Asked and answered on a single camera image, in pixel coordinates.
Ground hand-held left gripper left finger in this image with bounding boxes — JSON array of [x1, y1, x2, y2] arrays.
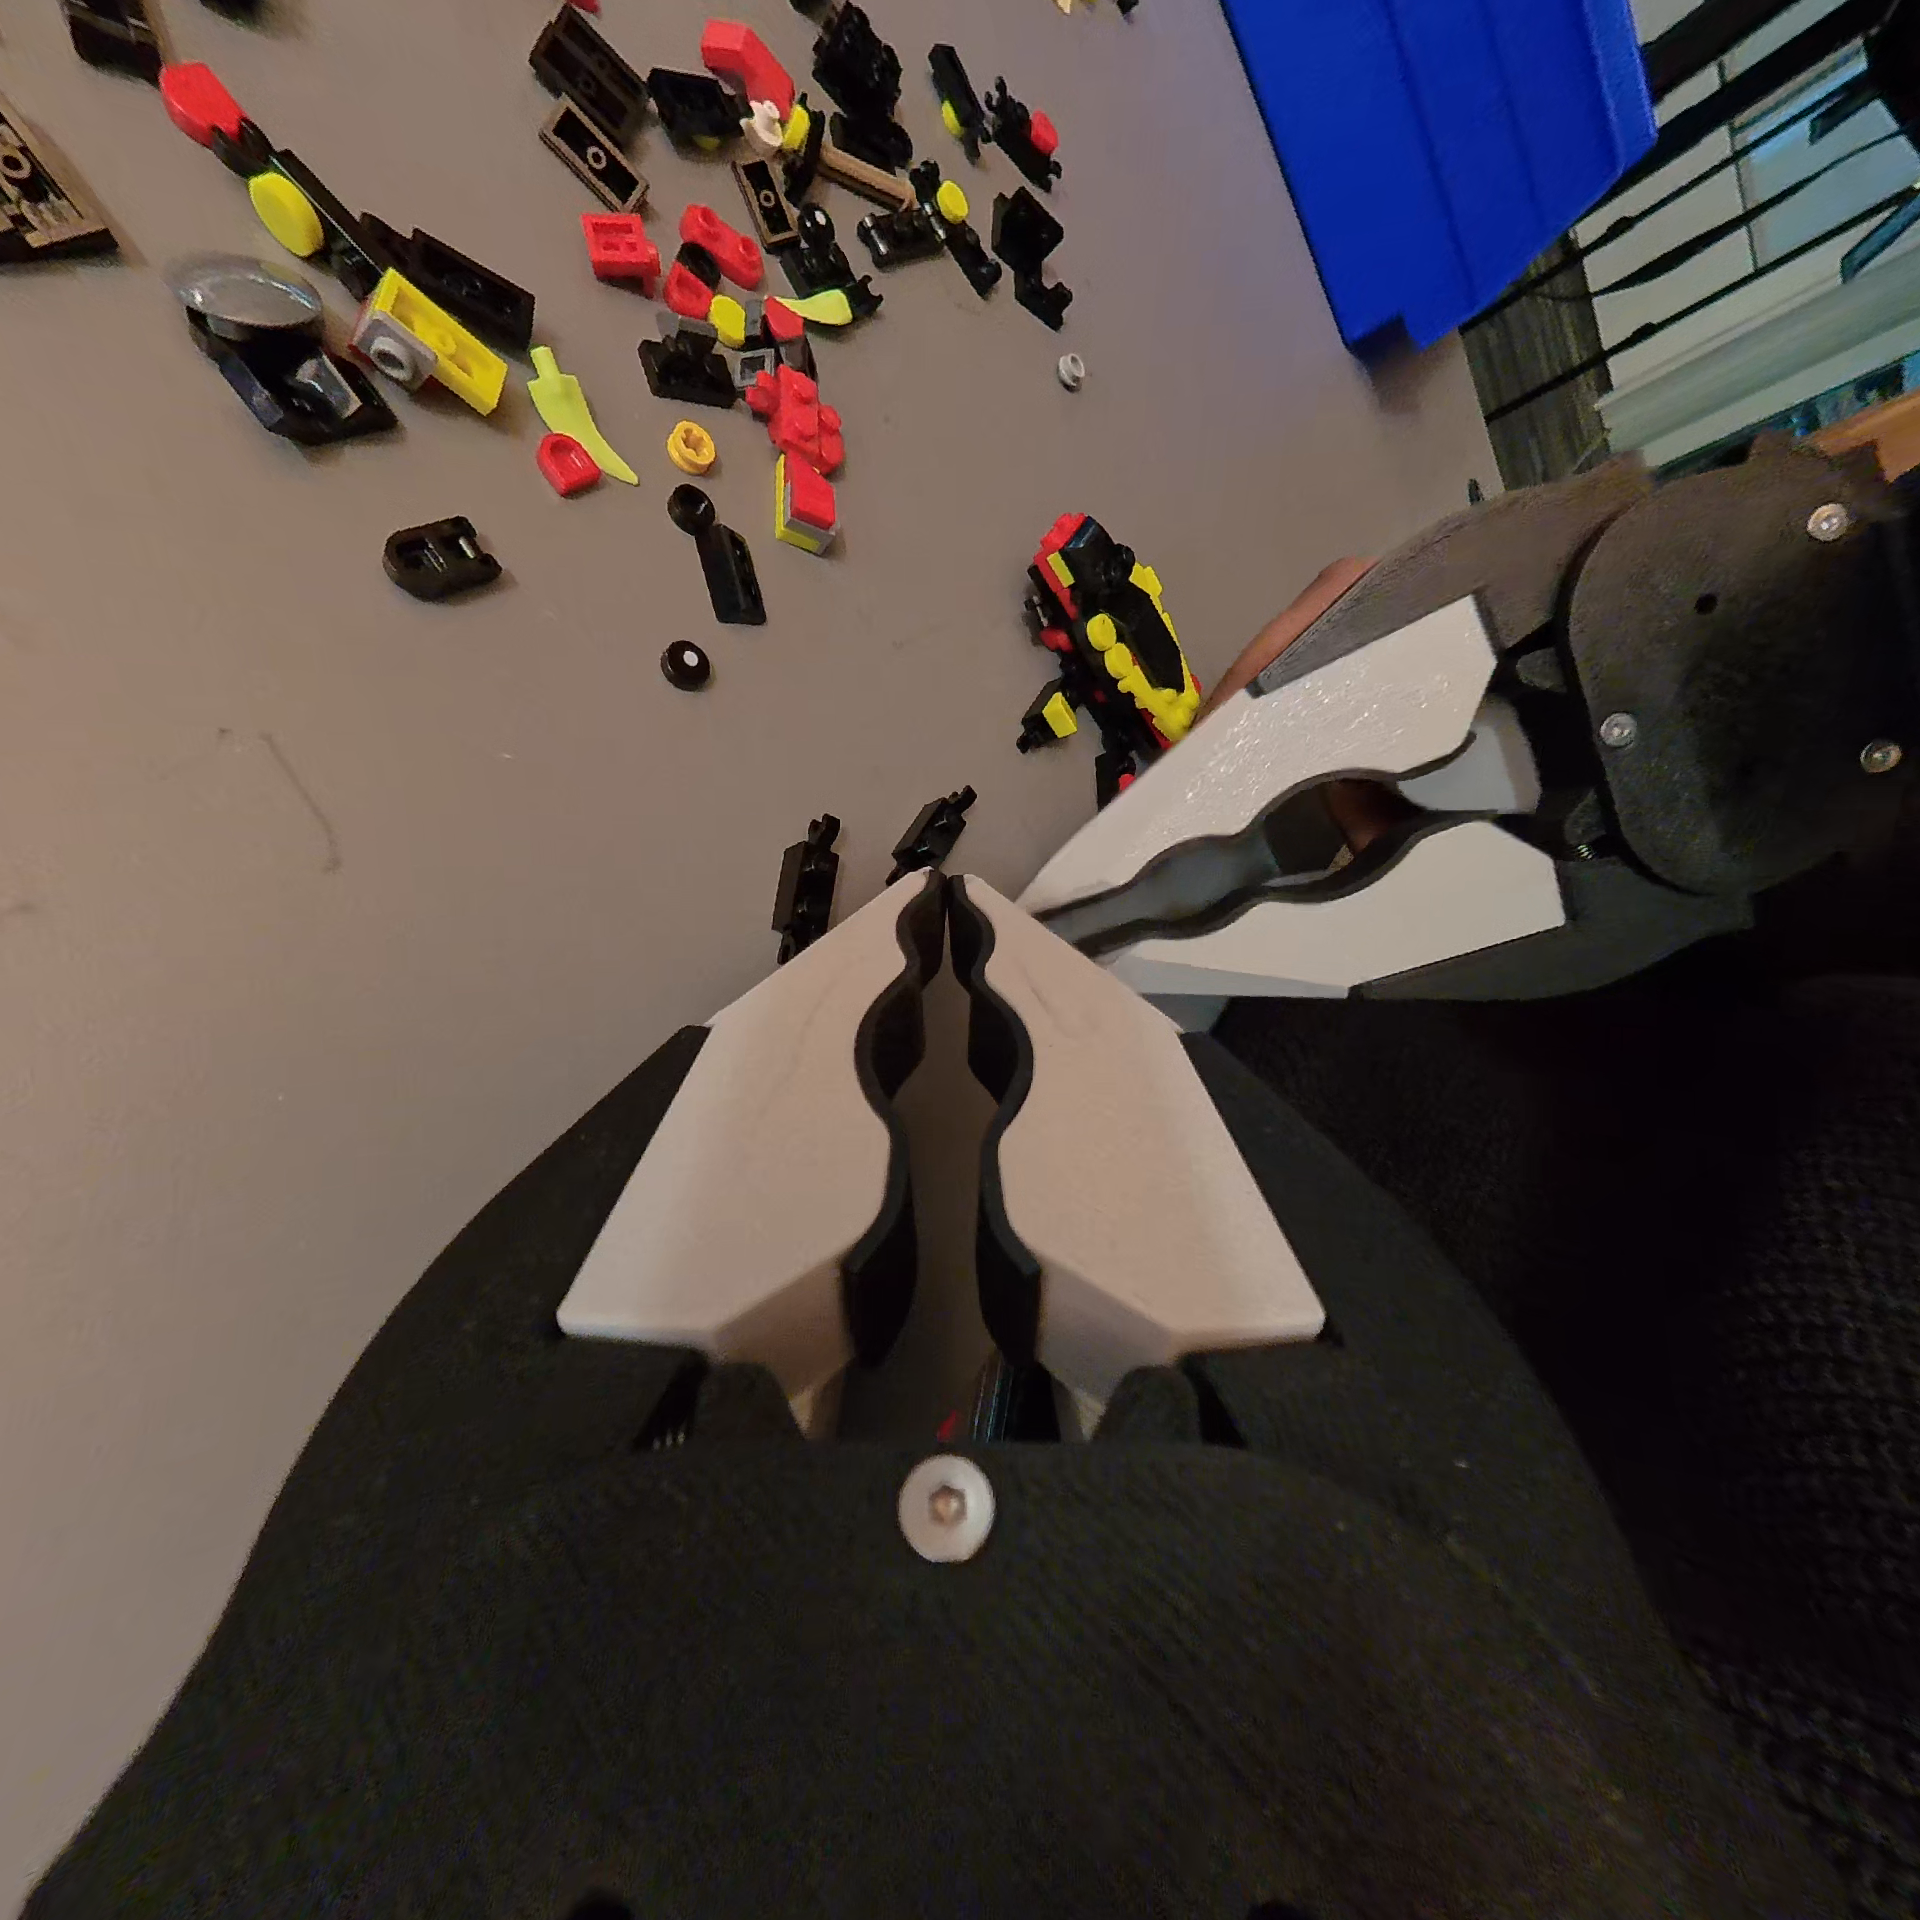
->
[[555, 866, 951, 1442]]

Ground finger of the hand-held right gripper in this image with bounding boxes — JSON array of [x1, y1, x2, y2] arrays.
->
[[1018, 594, 1549, 922], [1048, 814, 1574, 1004]]

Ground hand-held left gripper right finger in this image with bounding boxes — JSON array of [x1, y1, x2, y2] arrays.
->
[[948, 870, 1332, 1442]]

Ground partly built lego model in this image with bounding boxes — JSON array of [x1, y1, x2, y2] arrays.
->
[[1014, 511, 1205, 812]]

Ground scattered loose lego pieces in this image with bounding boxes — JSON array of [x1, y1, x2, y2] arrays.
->
[[0, 0, 1087, 694]]

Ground person's right hand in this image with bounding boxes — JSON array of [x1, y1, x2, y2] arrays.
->
[[1197, 556, 1382, 722]]

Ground blue plastic bin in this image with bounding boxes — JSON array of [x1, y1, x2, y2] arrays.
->
[[1219, 0, 1659, 362]]

